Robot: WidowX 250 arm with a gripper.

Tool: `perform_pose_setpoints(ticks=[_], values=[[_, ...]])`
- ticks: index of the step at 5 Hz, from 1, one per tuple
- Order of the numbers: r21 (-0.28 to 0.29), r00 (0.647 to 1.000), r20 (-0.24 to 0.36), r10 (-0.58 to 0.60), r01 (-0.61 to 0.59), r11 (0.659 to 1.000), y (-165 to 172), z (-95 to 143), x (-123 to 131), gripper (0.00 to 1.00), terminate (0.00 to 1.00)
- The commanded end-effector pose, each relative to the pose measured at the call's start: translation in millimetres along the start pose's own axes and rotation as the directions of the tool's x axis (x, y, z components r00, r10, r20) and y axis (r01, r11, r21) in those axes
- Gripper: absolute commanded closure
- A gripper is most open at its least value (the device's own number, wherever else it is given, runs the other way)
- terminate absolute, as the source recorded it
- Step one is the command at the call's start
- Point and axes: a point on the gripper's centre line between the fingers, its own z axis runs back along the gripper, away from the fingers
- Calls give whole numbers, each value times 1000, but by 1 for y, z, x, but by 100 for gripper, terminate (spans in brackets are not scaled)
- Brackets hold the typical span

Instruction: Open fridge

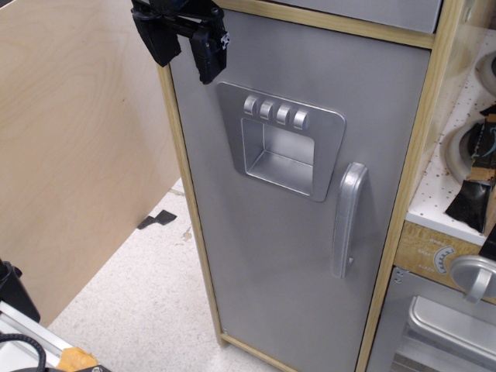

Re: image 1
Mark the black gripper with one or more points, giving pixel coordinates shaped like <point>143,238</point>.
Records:
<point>159,22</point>

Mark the silver fridge door handle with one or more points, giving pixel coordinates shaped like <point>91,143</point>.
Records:
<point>350,190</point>

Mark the plywood board panel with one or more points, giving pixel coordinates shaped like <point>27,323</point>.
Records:
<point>86,147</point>

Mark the silver ice dispenser panel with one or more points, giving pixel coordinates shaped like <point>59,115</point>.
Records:
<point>283,142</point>

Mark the black tape piece on floor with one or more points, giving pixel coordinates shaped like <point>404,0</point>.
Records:
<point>163,218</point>

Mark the silver freezer door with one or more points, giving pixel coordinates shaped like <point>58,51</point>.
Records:
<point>415,15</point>

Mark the white speckled sink counter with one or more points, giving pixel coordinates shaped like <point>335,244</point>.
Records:
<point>449,165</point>

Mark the black box at left edge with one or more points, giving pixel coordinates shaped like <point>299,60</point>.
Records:
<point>14,293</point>

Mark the orange tape patch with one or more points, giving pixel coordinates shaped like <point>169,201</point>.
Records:
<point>75,359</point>

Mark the silver oven door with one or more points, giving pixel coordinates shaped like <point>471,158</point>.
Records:
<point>397,347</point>

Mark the silver oven knob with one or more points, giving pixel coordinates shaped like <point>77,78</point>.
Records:
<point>475,275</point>

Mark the wooden toy kitchen frame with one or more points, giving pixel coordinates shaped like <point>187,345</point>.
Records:
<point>452,49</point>

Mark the silver oven door handle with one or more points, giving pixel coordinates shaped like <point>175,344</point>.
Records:
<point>454,329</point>

